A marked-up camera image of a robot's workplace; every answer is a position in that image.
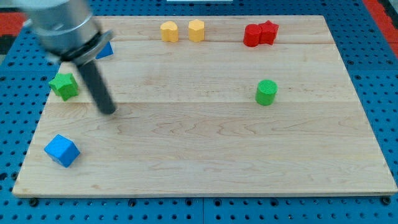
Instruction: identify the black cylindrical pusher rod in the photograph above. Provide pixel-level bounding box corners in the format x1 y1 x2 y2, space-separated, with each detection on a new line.
77 60 116 114

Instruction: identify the blue triangle block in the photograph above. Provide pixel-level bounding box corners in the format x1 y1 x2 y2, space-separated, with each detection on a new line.
95 42 113 59

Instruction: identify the light wooden board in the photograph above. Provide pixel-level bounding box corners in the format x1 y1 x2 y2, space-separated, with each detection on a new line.
12 16 397 198

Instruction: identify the yellow hexagon block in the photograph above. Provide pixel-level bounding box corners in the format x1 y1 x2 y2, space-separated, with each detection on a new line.
188 19 205 42

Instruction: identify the red cylinder block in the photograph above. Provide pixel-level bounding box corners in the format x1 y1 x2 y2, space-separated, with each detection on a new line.
243 24 262 47

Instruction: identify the green star block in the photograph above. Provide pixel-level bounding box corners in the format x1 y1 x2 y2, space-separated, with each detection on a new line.
49 73 79 101

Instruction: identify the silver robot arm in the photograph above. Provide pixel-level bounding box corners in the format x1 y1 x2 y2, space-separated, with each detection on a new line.
14 0 116 114

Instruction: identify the yellow heart block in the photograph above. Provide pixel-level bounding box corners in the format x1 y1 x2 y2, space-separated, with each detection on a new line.
160 21 179 42

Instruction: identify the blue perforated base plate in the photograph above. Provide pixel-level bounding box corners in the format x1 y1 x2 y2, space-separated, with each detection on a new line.
1 0 397 223

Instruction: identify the blue cube block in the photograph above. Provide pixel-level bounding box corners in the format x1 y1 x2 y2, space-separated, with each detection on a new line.
44 134 80 168

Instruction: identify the red star block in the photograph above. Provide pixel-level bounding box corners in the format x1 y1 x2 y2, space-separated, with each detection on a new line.
259 21 279 45

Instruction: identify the green cylinder block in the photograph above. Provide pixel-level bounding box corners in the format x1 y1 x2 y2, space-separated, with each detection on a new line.
255 80 278 106

